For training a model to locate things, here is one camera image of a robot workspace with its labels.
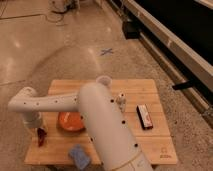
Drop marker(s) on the white machine base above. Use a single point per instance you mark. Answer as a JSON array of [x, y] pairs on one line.
[[62, 6]]

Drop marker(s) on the clear plastic cup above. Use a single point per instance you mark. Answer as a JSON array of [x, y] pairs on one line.
[[105, 80]]

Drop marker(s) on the black and red box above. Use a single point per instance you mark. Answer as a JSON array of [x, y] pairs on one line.
[[144, 117]]

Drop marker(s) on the long counter rail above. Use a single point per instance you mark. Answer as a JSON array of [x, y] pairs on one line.
[[178, 32]]

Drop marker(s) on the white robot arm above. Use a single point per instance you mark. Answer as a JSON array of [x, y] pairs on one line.
[[113, 140]]

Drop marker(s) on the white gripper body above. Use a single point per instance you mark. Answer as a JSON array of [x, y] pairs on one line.
[[32, 120]]

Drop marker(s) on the wooden table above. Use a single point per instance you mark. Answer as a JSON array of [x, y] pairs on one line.
[[156, 143]]

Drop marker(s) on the orange ceramic bowl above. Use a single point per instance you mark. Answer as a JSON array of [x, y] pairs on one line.
[[70, 121]]

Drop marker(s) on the blue sponge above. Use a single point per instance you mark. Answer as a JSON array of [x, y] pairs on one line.
[[81, 159]]

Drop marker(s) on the white patterned bottle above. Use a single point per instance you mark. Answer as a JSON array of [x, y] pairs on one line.
[[121, 101]]

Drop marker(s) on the black box on floor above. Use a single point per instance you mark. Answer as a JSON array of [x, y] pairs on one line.
[[130, 30]]

